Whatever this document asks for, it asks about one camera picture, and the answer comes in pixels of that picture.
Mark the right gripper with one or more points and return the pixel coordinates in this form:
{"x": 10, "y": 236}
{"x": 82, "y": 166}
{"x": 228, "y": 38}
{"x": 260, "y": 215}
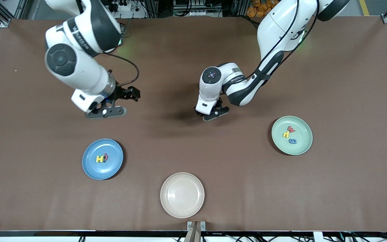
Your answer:
{"x": 122, "y": 93}

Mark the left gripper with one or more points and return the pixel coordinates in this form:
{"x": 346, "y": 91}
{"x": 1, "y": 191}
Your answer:
{"x": 198, "y": 113}

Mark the red foam letter G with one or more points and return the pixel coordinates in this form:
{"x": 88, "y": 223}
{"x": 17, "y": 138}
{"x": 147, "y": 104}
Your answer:
{"x": 106, "y": 155}

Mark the yellow foam letter H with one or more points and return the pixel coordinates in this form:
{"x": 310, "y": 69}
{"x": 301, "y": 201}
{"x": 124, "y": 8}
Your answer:
{"x": 99, "y": 159}

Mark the yellow foam letter p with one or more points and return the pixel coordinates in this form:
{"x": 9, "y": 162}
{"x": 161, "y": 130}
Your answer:
{"x": 285, "y": 134}

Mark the red foam letter w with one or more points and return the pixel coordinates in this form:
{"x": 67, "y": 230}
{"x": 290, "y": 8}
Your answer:
{"x": 291, "y": 129}

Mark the blue foam letter g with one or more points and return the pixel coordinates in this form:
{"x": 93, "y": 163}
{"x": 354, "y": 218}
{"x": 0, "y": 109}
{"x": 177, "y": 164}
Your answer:
{"x": 291, "y": 142}

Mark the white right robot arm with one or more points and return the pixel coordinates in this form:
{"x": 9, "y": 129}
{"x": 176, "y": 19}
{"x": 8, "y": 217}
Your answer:
{"x": 79, "y": 64}

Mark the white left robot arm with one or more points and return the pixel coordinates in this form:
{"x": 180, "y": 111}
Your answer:
{"x": 281, "y": 23}

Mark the blue plate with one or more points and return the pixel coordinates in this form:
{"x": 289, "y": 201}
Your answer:
{"x": 102, "y": 173}

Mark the green plate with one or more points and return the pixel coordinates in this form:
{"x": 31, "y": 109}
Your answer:
{"x": 302, "y": 148}

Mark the beige plate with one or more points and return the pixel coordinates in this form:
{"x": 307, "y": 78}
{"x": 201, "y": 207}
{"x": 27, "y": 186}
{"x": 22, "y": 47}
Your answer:
{"x": 182, "y": 195}

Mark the white power strip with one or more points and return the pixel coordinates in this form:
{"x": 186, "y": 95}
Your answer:
{"x": 133, "y": 14}

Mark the orange packets pile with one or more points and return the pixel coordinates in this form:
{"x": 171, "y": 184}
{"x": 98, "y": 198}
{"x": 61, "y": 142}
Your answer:
{"x": 257, "y": 10}

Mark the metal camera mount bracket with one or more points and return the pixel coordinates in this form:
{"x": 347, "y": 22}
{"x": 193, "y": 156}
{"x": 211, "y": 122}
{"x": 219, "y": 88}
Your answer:
{"x": 196, "y": 232}

